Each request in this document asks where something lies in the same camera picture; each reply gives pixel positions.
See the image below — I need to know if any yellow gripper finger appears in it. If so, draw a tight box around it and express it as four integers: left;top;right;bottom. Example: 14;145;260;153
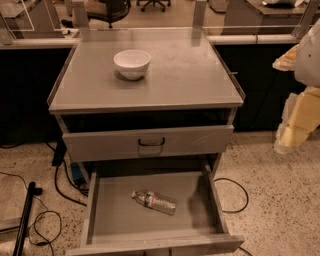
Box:
272;45;298;71
274;87;320;154

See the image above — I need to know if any clear plastic water bottle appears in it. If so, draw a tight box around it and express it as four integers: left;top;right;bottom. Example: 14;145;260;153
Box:
131;190;177;216

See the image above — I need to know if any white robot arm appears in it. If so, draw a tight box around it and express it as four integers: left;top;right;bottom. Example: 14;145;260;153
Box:
272;20;320;154

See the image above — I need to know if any grey drawer cabinet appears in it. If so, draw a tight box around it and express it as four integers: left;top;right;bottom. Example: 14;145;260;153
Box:
46;27;247;178

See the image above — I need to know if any grey top drawer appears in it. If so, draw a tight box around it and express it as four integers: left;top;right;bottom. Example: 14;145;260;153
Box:
63;125;233;162

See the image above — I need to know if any grey open middle drawer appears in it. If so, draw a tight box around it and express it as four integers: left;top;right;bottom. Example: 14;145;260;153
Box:
66;165;244;256

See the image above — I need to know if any black office chair far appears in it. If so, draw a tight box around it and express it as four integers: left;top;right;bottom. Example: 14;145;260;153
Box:
136;0;171;12

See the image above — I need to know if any black office chair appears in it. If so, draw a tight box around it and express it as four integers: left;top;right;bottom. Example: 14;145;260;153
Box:
84;0;131;27
136;0;171;12

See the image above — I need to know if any white ceramic bowl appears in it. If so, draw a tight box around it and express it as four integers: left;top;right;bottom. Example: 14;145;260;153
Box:
113;50;151;80

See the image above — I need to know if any black metal stand bar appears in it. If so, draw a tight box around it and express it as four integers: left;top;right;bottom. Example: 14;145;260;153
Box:
13;182;42;256

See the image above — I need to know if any white ledge rail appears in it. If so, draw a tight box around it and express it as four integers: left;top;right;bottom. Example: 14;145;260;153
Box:
0;34;299;50

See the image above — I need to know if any black floor cable right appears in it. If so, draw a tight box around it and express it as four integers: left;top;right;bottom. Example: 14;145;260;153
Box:
213;177;250;215

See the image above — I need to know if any black floor cable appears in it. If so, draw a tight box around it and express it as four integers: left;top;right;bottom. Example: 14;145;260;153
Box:
0;171;63;256
213;177;250;215

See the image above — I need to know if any black drawer handle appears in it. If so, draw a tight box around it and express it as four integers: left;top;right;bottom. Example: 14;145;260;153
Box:
138;137;166;147

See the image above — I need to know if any thick black cable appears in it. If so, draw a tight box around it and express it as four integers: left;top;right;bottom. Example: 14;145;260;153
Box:
44;141;90;208

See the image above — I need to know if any black floor cable left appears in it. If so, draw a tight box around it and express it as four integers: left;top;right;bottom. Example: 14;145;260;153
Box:
0;171;63;256

